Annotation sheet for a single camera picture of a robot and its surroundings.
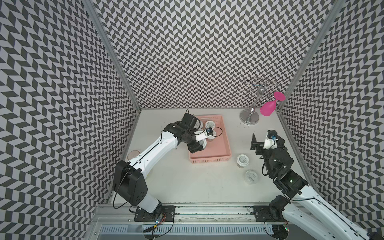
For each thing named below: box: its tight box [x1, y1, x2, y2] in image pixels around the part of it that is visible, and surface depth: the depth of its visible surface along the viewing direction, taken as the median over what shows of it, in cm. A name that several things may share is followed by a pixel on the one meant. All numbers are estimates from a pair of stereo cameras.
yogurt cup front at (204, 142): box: [199, 138, 207, 150], surface depth 79 cm
